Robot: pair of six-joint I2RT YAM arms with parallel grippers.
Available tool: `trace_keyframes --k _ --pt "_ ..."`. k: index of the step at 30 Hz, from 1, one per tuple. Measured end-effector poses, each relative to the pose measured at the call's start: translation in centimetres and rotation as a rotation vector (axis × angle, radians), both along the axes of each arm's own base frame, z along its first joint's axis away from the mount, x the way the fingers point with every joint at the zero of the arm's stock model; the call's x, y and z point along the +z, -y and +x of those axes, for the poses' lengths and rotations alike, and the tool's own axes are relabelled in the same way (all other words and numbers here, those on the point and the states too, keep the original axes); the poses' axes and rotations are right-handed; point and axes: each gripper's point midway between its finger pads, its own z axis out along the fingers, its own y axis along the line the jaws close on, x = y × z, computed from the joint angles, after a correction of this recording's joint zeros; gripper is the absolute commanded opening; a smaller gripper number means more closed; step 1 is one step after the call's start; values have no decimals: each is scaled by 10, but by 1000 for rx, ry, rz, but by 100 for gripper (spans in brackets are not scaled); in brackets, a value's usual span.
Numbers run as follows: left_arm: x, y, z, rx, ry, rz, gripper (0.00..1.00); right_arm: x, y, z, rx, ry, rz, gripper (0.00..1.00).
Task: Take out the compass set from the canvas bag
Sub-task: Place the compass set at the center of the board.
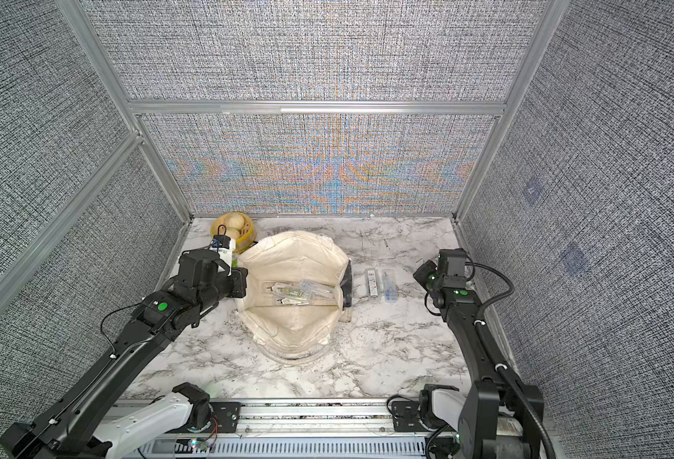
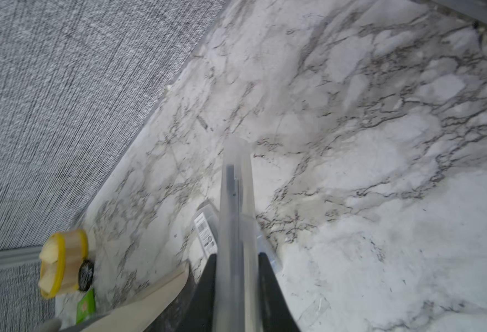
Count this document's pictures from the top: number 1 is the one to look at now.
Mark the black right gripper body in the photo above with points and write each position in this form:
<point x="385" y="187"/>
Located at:
<point x="428" y="276"/>

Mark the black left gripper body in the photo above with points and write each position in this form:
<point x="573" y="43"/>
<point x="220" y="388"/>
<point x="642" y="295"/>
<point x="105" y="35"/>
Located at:
<point x="230" y="286"/>

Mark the cream canvas tote bag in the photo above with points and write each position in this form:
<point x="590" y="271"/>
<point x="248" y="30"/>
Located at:
<point x="293" y="335"/>

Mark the clear compass case green label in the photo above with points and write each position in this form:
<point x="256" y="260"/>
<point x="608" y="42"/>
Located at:
<point x="302" y="293"/>

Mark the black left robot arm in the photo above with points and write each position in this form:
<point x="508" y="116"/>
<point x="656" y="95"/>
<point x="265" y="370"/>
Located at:
<point x="68" y="428"/>

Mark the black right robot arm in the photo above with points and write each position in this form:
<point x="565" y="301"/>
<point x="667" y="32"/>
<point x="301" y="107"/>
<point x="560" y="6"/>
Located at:
<point x="501" y="416"/>

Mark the rear white steamed bun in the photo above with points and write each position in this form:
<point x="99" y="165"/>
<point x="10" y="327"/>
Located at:
<point x="237" y="221"/>

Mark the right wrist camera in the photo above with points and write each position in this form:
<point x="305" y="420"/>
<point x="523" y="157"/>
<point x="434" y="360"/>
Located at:
<point x="452" y="262"/>

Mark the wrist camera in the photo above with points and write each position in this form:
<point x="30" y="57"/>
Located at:
<point x="452" y="262"/>
<point x="198" y="267"/>

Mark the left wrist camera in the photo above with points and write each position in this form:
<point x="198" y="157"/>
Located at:
<point x="198" y="267"/>

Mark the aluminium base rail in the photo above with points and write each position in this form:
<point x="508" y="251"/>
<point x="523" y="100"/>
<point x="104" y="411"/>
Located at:
<point x="177" y="412"/>

